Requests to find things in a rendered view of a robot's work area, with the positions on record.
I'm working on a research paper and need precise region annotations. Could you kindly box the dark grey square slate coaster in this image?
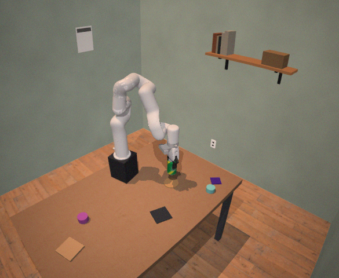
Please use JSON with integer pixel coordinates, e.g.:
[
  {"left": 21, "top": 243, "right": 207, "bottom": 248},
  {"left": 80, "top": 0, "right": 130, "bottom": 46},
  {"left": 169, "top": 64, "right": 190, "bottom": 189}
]
[{"left": 150, "top": 206, "right": 172, "bottom": 224}]

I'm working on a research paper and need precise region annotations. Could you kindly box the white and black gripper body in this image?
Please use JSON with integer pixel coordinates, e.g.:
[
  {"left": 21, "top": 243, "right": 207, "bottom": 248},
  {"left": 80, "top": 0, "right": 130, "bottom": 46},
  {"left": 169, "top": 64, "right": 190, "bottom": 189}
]
[{"left": 167, "top": 147, "right": 179, "bottom": 161}]

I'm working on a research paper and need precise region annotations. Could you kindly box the purple flat rectangular slab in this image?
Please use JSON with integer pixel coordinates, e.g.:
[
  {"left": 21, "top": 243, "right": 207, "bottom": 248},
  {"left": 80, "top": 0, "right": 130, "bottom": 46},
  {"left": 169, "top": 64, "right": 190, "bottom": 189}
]
[{"left": 210, "top": 177, "right": 221, "bottom": 185}]

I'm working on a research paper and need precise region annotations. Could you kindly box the tan flat square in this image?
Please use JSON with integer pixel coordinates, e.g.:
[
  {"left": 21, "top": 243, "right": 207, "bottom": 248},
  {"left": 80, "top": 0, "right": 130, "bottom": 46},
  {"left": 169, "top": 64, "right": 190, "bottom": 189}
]
[{"left": 56, "top": 237, "right": 85, "bottom": 262}]

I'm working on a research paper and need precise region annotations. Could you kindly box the teal short cylinder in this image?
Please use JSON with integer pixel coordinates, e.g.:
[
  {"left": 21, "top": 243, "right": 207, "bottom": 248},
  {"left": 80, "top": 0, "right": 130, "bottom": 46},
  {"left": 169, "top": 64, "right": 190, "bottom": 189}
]
[{"left": 206, "top": 184, "right": 215, "bottom": 194}]

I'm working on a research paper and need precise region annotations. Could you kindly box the purple cylinder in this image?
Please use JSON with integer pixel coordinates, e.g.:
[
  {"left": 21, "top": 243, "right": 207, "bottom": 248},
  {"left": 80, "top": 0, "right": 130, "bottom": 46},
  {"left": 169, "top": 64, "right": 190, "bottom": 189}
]
[{"left": 77, "top": 212, "right": 89, "bottom": 224}]

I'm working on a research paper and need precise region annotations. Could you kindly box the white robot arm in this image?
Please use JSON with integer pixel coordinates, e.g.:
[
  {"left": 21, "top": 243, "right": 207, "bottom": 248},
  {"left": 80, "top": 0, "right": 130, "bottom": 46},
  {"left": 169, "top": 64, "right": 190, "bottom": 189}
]
[{"left": 110, "top": 73, "right": 179, "bottom": 160}]

